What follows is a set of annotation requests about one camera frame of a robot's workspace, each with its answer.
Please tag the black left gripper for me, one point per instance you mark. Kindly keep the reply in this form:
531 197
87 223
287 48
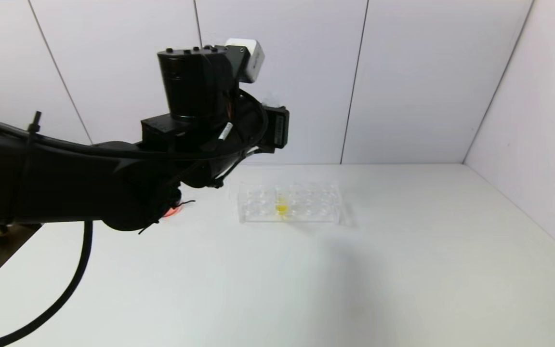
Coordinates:
278 129

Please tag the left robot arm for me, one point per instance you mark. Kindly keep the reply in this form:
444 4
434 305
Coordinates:
89 173

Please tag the test tube with yellow pigment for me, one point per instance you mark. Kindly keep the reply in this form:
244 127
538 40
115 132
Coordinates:
281 207

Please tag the clear acrylic test tube rack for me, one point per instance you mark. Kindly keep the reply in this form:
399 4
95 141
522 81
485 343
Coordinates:
306 205

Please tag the clear glass beaker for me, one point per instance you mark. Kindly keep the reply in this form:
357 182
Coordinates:
174 210

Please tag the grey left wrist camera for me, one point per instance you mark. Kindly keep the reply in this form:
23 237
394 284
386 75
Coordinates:
251 60

